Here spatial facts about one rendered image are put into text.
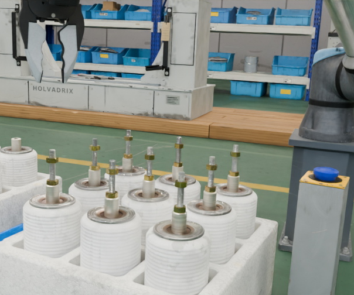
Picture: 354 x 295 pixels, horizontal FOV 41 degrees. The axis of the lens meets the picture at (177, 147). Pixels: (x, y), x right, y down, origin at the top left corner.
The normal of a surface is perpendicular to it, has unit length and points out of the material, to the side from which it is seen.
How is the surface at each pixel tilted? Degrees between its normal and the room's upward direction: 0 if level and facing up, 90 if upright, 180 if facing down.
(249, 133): 90
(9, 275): 90
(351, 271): 0
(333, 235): 90
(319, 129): 73
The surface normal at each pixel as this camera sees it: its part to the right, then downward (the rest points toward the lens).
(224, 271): 0.04, -0.98
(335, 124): -0.11, -0.10
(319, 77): -0.89, 0.06
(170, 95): -0.32, 0.18
